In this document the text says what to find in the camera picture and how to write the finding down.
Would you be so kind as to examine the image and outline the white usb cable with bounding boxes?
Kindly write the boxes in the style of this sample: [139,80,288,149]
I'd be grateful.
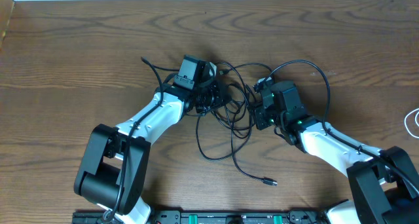
[403,107,419,140]

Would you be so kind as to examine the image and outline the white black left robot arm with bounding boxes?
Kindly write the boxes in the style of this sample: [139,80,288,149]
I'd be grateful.
[73,55,231,223]

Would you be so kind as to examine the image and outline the black usb cable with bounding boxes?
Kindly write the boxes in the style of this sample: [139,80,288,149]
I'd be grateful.
[194,60,278,187]

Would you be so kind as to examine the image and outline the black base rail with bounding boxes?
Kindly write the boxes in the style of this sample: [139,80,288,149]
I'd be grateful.
[71,210,331,224]

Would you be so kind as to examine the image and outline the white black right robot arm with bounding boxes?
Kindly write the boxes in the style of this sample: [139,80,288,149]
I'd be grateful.
[250,78,418,223]

